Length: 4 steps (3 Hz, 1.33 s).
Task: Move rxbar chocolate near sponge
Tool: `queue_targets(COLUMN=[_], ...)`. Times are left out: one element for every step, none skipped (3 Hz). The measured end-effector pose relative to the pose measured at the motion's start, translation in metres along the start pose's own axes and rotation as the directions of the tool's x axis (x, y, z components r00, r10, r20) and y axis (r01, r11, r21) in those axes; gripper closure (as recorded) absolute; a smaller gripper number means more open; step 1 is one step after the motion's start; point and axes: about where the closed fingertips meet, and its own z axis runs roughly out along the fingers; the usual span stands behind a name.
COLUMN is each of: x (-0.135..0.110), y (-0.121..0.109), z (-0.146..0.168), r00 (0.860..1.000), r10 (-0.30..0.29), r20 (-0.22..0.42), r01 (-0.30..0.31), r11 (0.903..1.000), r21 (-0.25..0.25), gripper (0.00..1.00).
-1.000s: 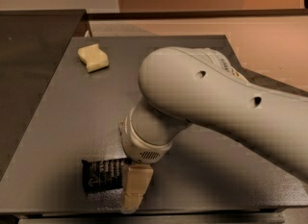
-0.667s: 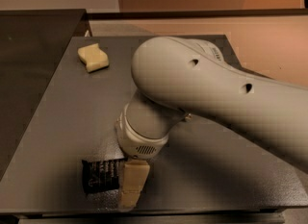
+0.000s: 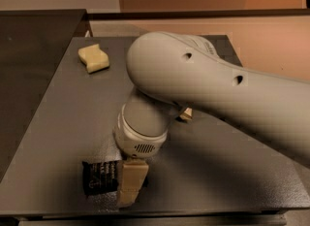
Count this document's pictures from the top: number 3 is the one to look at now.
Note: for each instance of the brown and white chip bag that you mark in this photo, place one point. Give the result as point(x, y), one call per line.
point(187, 115)

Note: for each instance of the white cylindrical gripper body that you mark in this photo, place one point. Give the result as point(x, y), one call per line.
point(137, 145)

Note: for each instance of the pale yellow sponge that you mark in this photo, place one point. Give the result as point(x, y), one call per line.
point(93, 58)

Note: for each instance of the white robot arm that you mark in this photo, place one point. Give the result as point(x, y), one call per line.
point(172, 72)

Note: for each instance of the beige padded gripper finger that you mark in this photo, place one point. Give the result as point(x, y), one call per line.
point(131, 174)

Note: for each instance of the black rxbar chocolate wrapper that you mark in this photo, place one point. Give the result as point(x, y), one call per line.
point(99, 178)

